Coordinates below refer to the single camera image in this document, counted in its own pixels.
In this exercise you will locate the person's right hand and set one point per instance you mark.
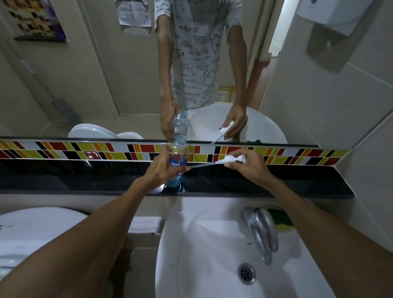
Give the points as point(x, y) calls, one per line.
point(253, 168)

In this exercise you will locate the person's left hand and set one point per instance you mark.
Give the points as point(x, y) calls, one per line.
point(158, 173)

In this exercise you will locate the person's left thumb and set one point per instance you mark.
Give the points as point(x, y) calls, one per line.
point(181, 170)

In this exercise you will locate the person's right thumb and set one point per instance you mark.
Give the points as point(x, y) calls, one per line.
point(232, 165)

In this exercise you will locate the white pump head with tube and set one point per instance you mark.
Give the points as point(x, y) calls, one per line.
point(235, 159)

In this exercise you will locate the clear bottle with blue label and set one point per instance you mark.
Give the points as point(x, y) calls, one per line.
point(179, 152)

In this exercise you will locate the person's right forearm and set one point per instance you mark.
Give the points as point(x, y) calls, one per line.
point(331, 239)

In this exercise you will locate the person's left forearm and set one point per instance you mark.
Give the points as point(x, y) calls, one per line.
point(79, 242)

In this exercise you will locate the chrome faucet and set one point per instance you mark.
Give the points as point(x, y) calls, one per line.
point(264, 228)

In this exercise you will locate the green sponge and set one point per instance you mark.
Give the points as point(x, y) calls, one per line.
point(281, 218)

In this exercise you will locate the white ceramic sink basin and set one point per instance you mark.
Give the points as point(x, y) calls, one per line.
point(208, 245)

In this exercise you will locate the black stone ledge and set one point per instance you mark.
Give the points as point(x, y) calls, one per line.
point(92, 181)

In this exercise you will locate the metal sink drain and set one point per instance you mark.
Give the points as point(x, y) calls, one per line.
point(246, 273)

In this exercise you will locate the wall mirror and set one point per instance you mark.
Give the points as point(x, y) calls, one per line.
point(92, 76)

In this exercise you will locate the white wall dispenser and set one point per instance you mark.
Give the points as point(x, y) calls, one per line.
point(331, 12)

